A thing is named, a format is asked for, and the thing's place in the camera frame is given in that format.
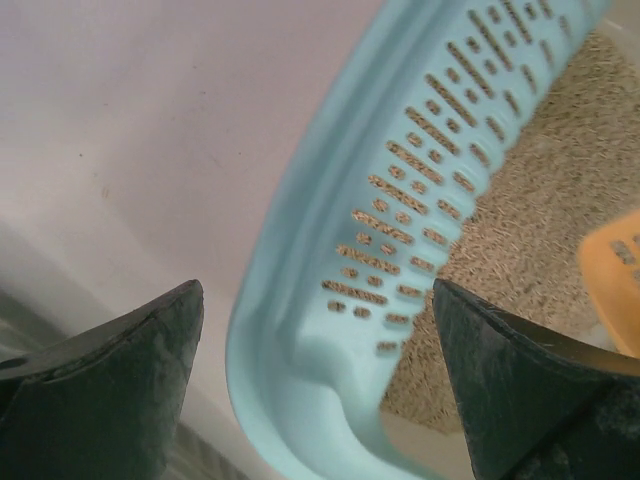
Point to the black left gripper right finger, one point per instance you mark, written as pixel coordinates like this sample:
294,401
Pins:
534,403

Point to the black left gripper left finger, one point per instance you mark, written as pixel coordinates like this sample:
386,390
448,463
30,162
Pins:
169,329

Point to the yellow litter scoop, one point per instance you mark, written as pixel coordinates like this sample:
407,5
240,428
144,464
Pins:
609,262

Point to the teal cat litter box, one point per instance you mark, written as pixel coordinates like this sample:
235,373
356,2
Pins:
334,363

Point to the grey plastic waste tray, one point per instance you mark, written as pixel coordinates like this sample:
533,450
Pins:
30,320

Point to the beige cat litter pellets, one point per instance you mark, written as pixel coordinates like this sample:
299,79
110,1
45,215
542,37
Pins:
575,167

